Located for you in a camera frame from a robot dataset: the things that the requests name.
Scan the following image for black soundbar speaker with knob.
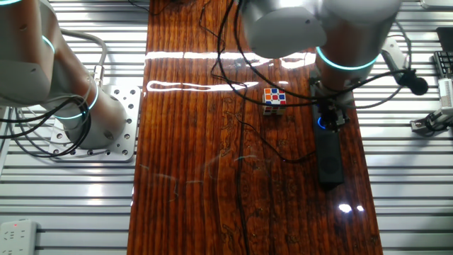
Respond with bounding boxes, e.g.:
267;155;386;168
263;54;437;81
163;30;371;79
310;83;345;188

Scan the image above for thin black speaker cable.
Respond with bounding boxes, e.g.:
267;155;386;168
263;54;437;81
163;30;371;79
197;0;318;164

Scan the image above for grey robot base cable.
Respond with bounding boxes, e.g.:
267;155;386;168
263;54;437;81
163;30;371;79
58;28;109;88

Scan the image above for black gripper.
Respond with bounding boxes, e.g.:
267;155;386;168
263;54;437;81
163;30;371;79
318;98;351;132

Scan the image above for black foam microphone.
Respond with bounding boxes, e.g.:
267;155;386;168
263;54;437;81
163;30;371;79
398;69;430;96

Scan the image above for black flat panel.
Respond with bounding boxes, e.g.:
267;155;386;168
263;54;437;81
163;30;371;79
435;26;453;52

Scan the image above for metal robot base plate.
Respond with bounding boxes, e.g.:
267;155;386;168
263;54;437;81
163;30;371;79
47;84;142;164

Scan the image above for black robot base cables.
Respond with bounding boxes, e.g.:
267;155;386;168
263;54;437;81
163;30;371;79
0;95;95;159

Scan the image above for black keyboard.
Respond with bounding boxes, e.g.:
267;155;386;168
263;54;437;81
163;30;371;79
432;50;453;79

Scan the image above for brown wood grain board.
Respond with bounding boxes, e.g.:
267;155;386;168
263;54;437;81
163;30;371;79
126;0;385;255

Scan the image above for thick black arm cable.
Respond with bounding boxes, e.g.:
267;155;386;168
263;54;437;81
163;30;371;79
233;0;404;101
210;0;319;108

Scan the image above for rubik's cube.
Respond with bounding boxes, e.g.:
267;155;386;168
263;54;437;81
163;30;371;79
262;87;287;116

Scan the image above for metal clamp tool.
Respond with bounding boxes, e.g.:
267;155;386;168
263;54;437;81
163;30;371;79
409;108;453;135

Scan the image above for white power strip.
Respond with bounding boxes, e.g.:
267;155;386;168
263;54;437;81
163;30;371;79
0;218;39;255

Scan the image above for aluminium frame beam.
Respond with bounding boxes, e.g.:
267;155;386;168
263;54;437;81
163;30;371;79
420;0;453;10

